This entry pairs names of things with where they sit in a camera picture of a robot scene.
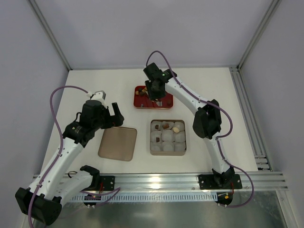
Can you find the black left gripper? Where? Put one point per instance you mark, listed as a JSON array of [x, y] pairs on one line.
[[112, 118]]

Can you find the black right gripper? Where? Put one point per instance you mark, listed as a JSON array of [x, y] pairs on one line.
[[155, 94]]

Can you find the metal tongs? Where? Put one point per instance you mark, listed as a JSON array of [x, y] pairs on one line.
[[155, 103]]

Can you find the brown cube chocolate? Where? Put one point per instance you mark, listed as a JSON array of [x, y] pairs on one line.
[[165, 126]]

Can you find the tan round chocolate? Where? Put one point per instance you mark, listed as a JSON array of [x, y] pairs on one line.
[[176, 129]]

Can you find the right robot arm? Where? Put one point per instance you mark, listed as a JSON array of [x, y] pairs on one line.
[[207, 119]]

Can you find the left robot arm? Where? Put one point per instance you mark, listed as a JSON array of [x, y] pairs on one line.
[[45, 197]]

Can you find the red tray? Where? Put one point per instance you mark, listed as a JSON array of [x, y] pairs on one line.
[[140, 97]]

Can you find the gold tin lid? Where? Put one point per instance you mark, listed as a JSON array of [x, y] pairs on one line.
[[118, 143]]

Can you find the gold tin box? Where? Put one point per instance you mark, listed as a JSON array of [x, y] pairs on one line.
[[171, 144]]

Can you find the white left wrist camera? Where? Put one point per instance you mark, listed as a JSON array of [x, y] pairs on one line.
[[99, 96]]

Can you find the aluminium rail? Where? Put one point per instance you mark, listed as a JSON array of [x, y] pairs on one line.
[[185, 187]]

